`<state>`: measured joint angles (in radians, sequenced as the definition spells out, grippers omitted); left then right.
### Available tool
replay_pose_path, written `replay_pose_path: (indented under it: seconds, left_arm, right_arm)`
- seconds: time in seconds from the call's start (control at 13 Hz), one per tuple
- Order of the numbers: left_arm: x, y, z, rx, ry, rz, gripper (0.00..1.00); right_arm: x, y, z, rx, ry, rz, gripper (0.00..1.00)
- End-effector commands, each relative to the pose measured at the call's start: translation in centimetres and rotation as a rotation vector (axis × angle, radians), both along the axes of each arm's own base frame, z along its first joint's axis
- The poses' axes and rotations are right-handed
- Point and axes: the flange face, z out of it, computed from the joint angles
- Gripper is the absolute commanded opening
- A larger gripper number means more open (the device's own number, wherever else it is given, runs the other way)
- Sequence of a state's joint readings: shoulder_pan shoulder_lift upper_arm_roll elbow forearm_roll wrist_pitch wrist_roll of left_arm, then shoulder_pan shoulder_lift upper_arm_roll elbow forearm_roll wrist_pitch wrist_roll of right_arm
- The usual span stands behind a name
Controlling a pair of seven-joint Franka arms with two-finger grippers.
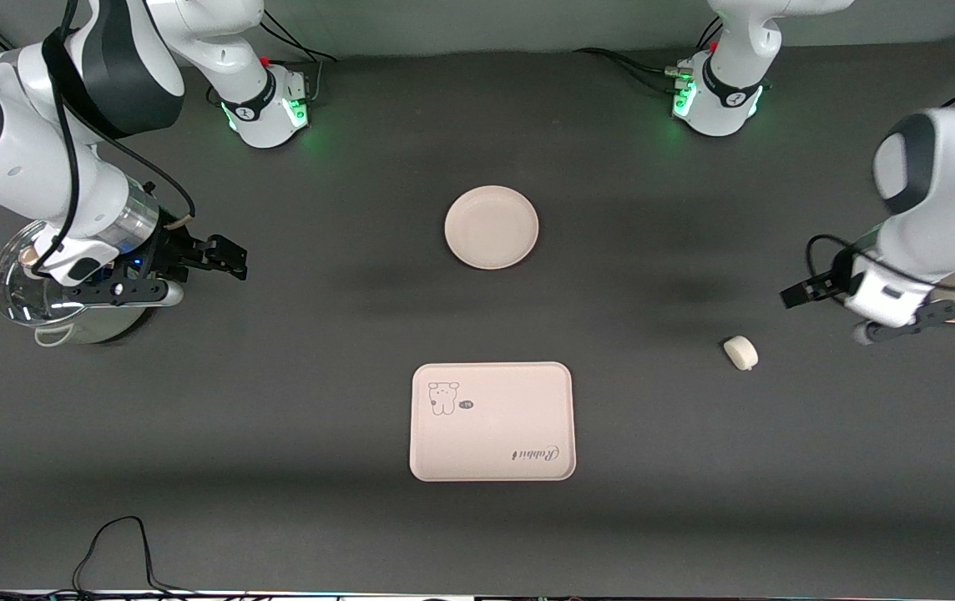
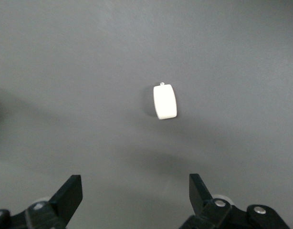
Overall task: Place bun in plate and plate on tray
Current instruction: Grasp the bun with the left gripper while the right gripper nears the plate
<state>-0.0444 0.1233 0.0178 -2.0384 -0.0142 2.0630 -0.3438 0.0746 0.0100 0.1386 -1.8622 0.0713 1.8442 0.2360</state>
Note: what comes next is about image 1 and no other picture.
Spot small white bun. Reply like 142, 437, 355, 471
723, 335, 760, 371

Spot round beige plate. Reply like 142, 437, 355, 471
444, 185, 540, 270

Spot beige rectangular rabbit tray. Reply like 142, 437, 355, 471
409, 361, 577, 482

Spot green pot with glass lid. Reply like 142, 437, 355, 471
0, 219, 163, 347

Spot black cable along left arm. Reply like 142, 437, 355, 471
803, 54, 955, 293

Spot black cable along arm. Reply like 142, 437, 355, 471
803, 54, 955, 293
31, 0, 196, 276

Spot black cable along right arm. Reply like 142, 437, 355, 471
31, 0, 196, 276

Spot black right base cables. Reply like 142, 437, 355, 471
260, 8, 338, 105

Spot black base cables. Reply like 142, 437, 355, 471
574, 17, 720, 97
260, 8, 338, 105

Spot thin black floor cable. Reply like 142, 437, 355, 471
0, 515, 220, 598

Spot black left base cables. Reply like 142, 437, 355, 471
574, 17, 720, 97

